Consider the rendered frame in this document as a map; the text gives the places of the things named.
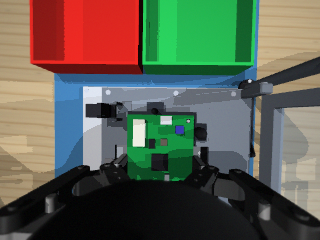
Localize green bin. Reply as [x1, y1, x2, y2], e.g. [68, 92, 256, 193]
[142, 0, 256, 75]

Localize red bin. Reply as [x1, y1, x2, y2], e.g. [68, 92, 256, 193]
[30, 0, 143, 74]

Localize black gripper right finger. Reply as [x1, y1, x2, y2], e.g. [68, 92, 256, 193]
[177, 155, 320, 240]

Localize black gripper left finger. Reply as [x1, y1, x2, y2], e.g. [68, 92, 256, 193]
[0, 154, 135, 240]

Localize green circuit board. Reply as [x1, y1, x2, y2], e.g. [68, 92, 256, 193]
[127, 114, 194, 181]

